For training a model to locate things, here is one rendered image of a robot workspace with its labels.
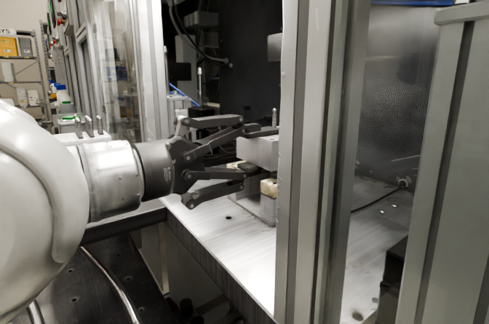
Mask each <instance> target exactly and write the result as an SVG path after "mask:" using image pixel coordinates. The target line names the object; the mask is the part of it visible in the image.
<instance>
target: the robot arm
mask: <svg viewBox="0 0 489 324"><path fill-rule="evenodd" d="M175 121H176V122H177V123H178V124H177V127H176V131H175V134H173V135H171V136H170V137H168V138H165V139H163V140H157V141H147V142H142V143H133V144H132V145H130V144H129V142H127V141H124V140H120V141H109V142H100V143H89V144H87V143H83V144H81V145H78V146H64V145H63V144H62V143H61V142H60V141H59V140H58V139H57V138H56V137H55V136H53V135H52V134H50V133H49V132H47V131H46V130H45V129H43V128H42V127H40V126H38V124H37V122H36V120H35V119H34V118H33V117H32V116H31V115H29V114H27V113H25V112H24V111H22V110H20V109H18V108H16V107H14V106H12V105H10V104H8V103H7V102H5V101H3V100H1V99H0V324H5V323H7V322H9V321H10V320H11V319H12V318H14V317H15V316H17V315H18V314H20V313H21V312H22V311H23V310H24V309H26V308H27V307H28V306H29V305H30V304H31V303H32V302H33V301H34V299H36V298H37V297H38V295H39V294H40V293H41V292H42V291H43V290H44V289H45V288H46V287H47V286H48V285H49V283H50V282H51V281H52V280H53V279H54V278H55V277H56V276H57V275H58V274H59V273H60V271H61V270H62V269H63V268H64V266H65V265H66V264H67V263H68V262H69V261H70V259H71V258H72V257H73V255H74V254H75V252H76V250H77V248H78V246H79V244H80V242H81V240H82V237H83V235H84V231H85V229H86V226H87V224H89V223H92V222H98V221H101V220H103V219H105V218H110V217H113V216H117V215H121V214H123V213H128V212H131V211H134V210H137V209H138V208H139V207H140V203H141V202H147V201H150V200H153V199H158V198H161V197H166V196H168V195H170V194H179V195H180V196H181V198H182V199H181V203H182V204H183V205H185V206H186V207H187V208H188V209H189V210H193V209H194V208H195V207H197V206H198V205H200V204H202V203H203V202H206V201H209V200H212V199H216V198H219V197H223V196H226V195H229V194H233V193H236V192H238V191H242V190H243V189H244V184H243V183H244V180H245V179H246V178H248V177H251V176H254V175H259V174H260V173H261V170H262V169H263V168H262V167H259V166H257V165H254V164H252V163H249V162H241V163H238V164H237V168H239V169H237V168H221V167H204V163H203V160H204V154H206V153H208V152H210V151H211V150H212V149H214V148H216V147H218V146H221V145H223V144H225V143H227V142H229V141H232V140H233V139H235V138H238V137H242V138H246V139H249V138H257V137H261V136H266V135H273V134H277V133H279V128H276V127H269V126H268V127H261V125H260V124H256V123H249V124H243V117H242V116H240V115H236V114H225V115H218V116H205V117H197V118H189V117H186V116H181V115H178V116H176V118H175ZM225 125H232V126H231V127H228V128H226V129H225V130H221V131H220V132H217V133H215V134H212V135H210V136H207V137H206V138H203V139H199V140H195V141H193V142H192V141H190V140H189V139H187V138H185V137H184V135H185V134H186V133H190V132H192V131H193V130H194V128H196V129H203V128H208V127H219V126H225ZM210 179H231V180H230V181H225V182H223V183H217V184H214V185H212V186H206V187H203V188H200V189H196V190H189V189H190V188H191V187H192V186H193V185H194V184H195V183H196V182H197V181H198V180H205V181H208V180H210Z"/></svg>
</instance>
